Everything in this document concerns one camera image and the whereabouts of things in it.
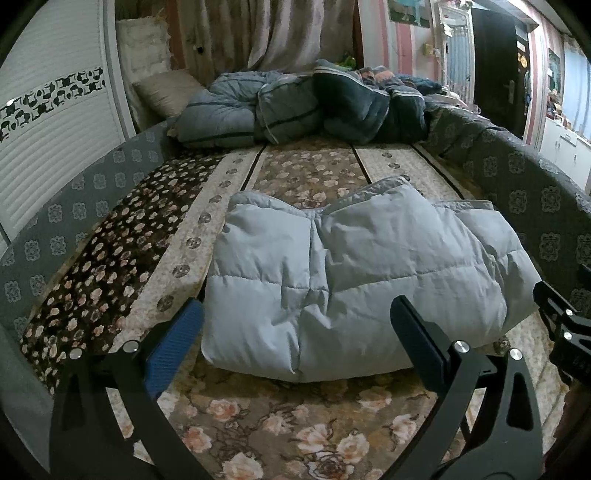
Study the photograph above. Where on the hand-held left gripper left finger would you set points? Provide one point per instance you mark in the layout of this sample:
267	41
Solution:
175	341

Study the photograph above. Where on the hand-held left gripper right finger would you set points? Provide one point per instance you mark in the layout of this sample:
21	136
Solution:
420	341

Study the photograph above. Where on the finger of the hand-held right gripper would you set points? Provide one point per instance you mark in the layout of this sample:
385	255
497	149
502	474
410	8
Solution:
556	300

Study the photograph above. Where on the light blue puffer jacket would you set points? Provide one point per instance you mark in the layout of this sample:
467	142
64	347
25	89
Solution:
346	286

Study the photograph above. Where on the grey patterned bedspread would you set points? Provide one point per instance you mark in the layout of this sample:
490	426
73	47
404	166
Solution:
521	184

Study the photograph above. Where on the white cabinet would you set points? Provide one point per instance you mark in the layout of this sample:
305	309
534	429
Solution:
565	147

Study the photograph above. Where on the floral patterned blanket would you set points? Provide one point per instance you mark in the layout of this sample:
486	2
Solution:
304	170

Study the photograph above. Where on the light blue window curtain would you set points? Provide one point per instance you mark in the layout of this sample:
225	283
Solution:
577	87

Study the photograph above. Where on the grey-blue striped quilt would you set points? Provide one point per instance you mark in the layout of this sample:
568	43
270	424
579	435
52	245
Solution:
221	110

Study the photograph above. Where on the dark door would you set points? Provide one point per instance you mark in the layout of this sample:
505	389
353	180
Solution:
498	69

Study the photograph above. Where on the white wardrobe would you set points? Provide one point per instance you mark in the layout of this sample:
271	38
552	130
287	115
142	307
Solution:
55	134

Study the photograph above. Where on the beige pillow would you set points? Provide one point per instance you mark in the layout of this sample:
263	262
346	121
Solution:
166	92

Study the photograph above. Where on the green cloth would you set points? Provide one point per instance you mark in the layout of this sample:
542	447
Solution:
346	61

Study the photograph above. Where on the white fluffy cushion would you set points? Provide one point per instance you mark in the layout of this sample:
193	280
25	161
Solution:
143	50

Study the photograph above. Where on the patterned curtain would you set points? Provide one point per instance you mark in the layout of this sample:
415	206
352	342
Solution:
286	32

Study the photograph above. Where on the small wall picture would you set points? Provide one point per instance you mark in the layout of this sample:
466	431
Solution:
554	69

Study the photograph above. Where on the wall poster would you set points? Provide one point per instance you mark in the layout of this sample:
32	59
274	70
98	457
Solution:
408	11

